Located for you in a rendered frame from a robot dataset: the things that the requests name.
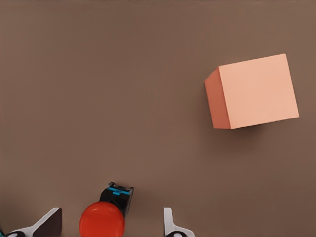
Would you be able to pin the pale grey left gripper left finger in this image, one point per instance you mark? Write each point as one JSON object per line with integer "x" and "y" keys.
{"x": 47, "y": 223}

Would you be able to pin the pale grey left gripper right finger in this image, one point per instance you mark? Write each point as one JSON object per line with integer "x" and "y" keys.
{"x": 169, "y": 223}

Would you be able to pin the red push button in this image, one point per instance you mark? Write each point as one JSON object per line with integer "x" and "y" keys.
{"x": 102, "y": 219}

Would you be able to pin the pink storage box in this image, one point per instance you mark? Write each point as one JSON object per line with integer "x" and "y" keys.
{"x": 256, "y": 92}

